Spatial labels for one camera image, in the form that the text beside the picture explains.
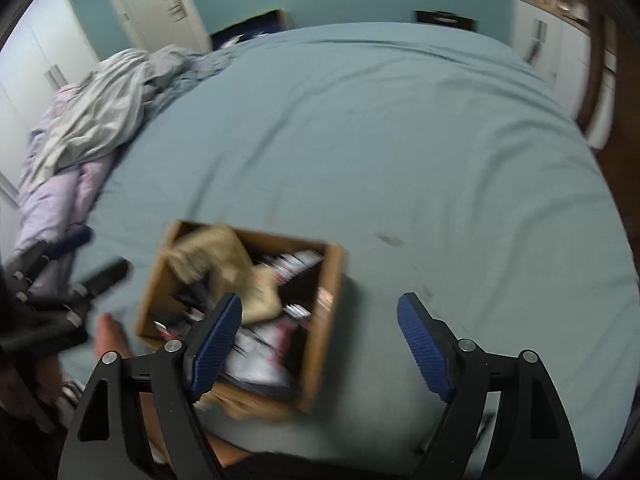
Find dark blue framed picture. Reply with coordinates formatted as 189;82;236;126
210;9;293;51

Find black packets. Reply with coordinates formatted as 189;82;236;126
154;249;327;396

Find brown cardboard box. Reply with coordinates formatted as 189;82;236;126
134;219;350;424

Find white cabinet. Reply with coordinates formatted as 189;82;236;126
510;0;598;118

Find person's left hand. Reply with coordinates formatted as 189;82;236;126
1;313;134;416

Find grey crumpled blanket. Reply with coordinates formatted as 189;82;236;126
20;44;231;195

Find black box behind bed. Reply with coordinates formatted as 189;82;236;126
414;10;477;32

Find lilac duvet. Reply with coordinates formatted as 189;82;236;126
11;84;116;256

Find brown wooden chair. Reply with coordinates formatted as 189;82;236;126
574;0;640;221

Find large beige snack packet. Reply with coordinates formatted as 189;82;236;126
165;223;282;325

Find white wardrobe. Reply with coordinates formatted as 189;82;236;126
0;0;99;259

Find white door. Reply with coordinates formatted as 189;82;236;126
110;0;212;52

